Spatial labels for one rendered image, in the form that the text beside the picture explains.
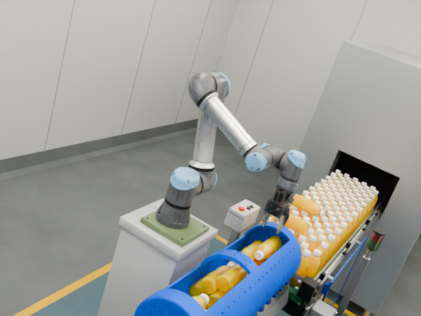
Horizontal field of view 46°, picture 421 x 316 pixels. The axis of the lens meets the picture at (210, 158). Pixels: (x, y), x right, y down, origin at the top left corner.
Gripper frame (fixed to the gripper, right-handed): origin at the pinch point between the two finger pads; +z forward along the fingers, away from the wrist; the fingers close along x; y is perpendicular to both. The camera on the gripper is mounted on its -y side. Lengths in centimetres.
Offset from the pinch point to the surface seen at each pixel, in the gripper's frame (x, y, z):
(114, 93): -273, -225, 60
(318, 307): 27, -35, 44
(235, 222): -28, -35, 25
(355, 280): 36, -61, 34
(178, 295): -3, 64, 5
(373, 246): 36, -60, 11
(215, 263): -14.0, 12.3, 21.8
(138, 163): -232, -240, 129
